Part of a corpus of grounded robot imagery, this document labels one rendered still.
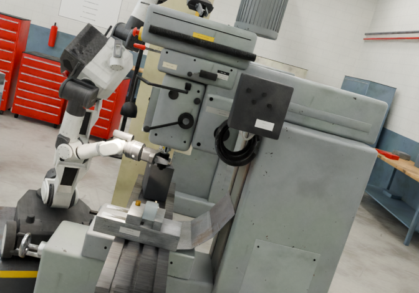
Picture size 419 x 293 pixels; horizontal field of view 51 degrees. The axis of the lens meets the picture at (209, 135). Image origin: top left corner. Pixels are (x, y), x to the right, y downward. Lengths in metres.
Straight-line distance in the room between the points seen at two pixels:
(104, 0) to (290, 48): 4.66
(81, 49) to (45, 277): 1.06
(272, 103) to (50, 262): 1.21
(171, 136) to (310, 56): 9.62
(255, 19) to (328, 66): 9.67
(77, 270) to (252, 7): 1.39
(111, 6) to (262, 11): 9.37
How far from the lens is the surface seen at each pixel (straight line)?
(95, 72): 2.17
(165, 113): 1.90
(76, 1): 11.33
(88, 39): 2.23
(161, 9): 1.86
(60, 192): 2.74
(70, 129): 2.17
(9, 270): 2.61
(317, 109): 1.97
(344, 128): 2.02
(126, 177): 3.91
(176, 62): 1.86
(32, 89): 7.00
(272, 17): 1.93
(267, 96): 1.65
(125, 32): 2.32
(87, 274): 2.14
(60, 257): 2.13
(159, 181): 2.29
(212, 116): 1.89
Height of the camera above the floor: 1.78
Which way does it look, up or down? 11 degrees down
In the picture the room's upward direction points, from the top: 16 degrees clockwise
